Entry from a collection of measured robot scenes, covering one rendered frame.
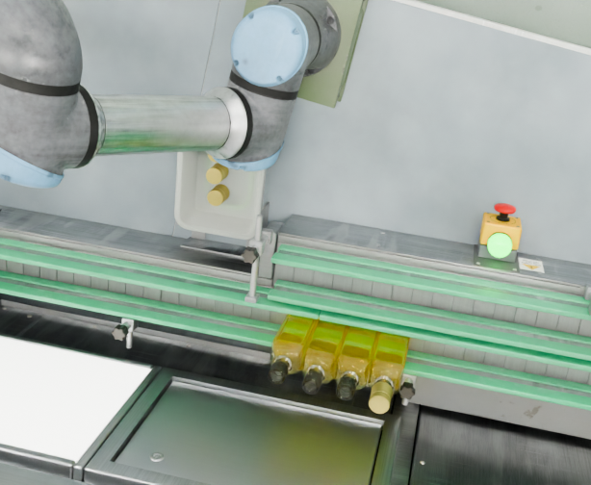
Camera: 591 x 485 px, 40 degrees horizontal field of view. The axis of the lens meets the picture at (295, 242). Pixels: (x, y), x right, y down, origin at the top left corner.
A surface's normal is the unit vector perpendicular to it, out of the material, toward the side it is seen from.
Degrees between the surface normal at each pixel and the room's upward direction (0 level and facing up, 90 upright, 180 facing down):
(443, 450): 90
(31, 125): 35
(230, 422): 90
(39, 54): 40
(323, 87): 2
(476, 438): 89
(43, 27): 55
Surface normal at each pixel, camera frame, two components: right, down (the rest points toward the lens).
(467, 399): -0.22, 0.33
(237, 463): 0.10, -0.93
